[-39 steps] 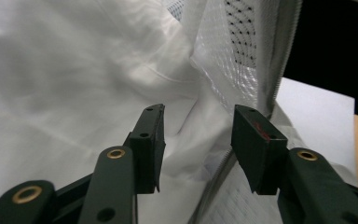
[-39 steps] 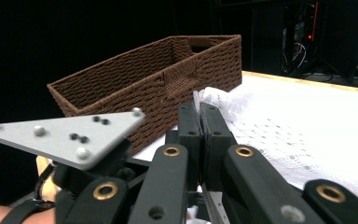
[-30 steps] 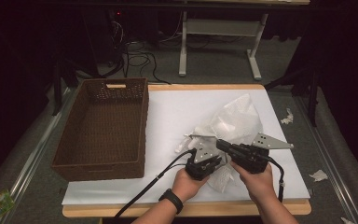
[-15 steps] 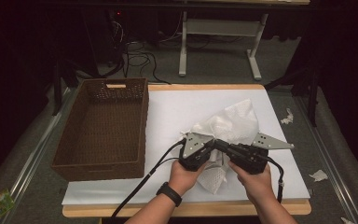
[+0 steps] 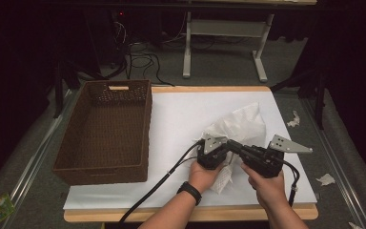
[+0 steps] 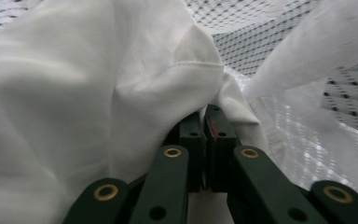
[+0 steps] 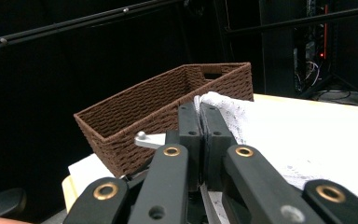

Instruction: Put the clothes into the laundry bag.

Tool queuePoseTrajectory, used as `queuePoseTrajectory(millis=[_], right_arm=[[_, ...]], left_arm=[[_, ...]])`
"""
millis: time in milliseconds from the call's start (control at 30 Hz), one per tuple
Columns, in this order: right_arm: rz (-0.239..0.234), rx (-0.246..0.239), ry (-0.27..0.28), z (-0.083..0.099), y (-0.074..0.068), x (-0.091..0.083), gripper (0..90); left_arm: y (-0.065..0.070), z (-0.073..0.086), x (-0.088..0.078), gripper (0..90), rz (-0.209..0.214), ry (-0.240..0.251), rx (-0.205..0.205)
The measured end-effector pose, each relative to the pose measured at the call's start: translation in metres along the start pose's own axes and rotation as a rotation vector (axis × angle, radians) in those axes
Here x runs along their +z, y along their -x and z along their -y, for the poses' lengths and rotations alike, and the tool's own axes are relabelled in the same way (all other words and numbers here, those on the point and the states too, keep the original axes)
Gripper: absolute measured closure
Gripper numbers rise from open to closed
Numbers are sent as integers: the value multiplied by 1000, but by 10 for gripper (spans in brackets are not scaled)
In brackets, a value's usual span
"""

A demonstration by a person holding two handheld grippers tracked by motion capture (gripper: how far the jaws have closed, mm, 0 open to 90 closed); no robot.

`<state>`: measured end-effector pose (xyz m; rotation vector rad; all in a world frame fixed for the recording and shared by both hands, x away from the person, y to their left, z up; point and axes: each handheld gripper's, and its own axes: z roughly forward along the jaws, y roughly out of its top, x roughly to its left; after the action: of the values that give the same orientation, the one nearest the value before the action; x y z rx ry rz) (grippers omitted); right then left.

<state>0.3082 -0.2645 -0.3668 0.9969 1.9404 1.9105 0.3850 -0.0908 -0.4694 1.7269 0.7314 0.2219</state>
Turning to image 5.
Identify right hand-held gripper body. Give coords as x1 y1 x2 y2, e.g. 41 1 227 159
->
240 134 314 178

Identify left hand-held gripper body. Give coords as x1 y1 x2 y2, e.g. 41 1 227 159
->
196 133 228 170

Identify white mesh laundry bag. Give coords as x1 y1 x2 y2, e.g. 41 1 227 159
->
193 102 268 196

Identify brown woven basket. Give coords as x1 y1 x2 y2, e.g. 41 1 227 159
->
51 79 153 186

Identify person's left hand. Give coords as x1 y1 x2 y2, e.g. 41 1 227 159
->
189 160 224 195

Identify person's right hand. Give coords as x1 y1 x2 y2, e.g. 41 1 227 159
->
240 163 287 210

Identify black wristwatch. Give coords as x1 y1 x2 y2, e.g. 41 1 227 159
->
176 180 203 206

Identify white table sheet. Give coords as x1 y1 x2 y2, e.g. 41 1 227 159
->
62 91 318 211

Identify long crumpled paper scrap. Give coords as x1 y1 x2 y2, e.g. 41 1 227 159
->
286 110 301 128

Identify wooden table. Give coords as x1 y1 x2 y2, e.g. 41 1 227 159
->
63 85 319 223

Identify flat crumpled paper scrap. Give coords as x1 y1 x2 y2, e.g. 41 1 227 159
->
315 173 336 187

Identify black stand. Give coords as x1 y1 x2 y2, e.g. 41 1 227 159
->
53 60 109 119
270 68 328 130

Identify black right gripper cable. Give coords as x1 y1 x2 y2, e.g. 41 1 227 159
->
280 160 300 208

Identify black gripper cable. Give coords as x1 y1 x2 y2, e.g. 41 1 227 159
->
118 141 204 225
280 160 300 208

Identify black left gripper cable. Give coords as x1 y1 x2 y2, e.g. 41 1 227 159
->
118 141 204 225

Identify metal floor rail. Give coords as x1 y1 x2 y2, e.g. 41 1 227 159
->
0 89 80 229
299 98 366 229

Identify black floor cables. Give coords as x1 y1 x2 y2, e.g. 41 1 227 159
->
113 41 175 88

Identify white metal desk frame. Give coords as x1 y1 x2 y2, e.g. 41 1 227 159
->
182 10 275 83

